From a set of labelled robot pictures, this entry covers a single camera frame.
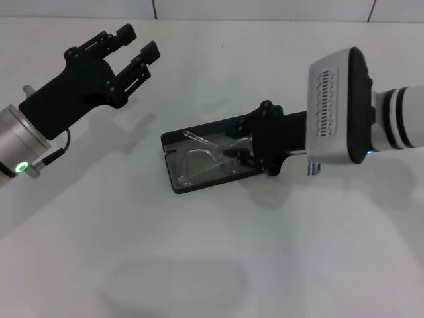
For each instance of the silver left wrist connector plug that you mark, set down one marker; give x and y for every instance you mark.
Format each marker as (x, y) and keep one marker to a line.
(28, 90)

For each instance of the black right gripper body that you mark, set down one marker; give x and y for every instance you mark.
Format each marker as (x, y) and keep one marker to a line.
(278, 132)

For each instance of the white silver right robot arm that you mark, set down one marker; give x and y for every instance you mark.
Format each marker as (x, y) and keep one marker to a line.
(407, 109)

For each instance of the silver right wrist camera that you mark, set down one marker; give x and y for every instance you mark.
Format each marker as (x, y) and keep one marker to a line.
(328, 106)

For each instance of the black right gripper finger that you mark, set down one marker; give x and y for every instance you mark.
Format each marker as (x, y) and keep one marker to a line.
(235, 153)
(246, 124)

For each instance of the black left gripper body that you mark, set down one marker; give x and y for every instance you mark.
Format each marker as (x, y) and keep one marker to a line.
(73, 92)

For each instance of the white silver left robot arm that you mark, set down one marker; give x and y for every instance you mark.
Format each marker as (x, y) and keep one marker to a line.
(16, 145)

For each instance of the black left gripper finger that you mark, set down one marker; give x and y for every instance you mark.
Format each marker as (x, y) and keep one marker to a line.
(126, 33)
(150, 53)

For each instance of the black glasses case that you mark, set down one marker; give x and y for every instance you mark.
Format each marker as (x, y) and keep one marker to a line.
(175, 136)

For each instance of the clear transparent glasses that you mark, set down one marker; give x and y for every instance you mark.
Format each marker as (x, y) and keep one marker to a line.
(198, 140)

